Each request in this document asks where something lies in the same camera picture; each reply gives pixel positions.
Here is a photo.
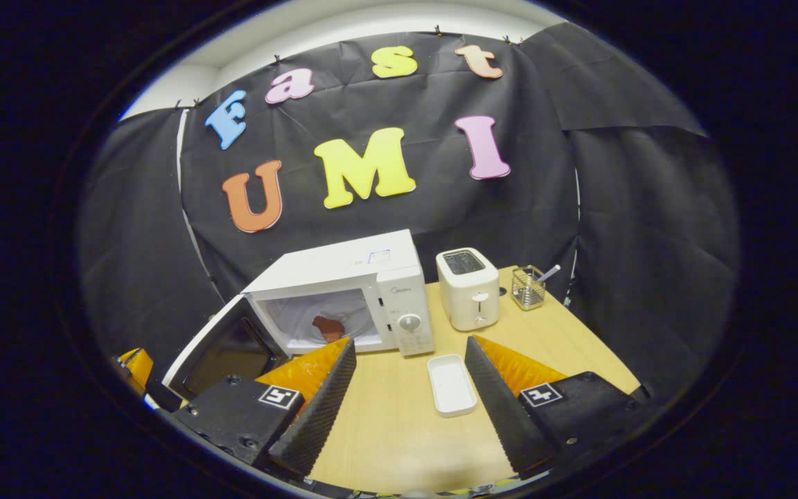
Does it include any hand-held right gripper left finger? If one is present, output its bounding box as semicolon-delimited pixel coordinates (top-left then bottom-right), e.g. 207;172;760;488
172;338;357;479

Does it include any black backdrop cloth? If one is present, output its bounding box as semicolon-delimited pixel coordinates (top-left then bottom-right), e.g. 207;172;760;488
79;21;741;410

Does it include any white rectangular dish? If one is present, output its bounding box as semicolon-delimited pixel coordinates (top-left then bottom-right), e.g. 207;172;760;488
427;354;478;417

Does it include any white toaster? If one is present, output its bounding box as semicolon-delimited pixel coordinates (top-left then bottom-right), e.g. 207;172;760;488
436;247;501;332

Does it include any brown fried chicken piece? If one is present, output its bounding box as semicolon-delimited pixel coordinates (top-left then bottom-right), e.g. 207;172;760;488
312;315;346;344

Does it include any wire utensil holder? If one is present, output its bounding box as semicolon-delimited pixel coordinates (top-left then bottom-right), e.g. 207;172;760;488
511;265;547;310

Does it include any white microwave oven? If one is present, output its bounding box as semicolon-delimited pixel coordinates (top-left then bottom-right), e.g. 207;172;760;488
162;229;436;401

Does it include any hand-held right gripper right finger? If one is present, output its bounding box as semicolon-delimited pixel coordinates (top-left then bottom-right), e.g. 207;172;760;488
464;335;653;481

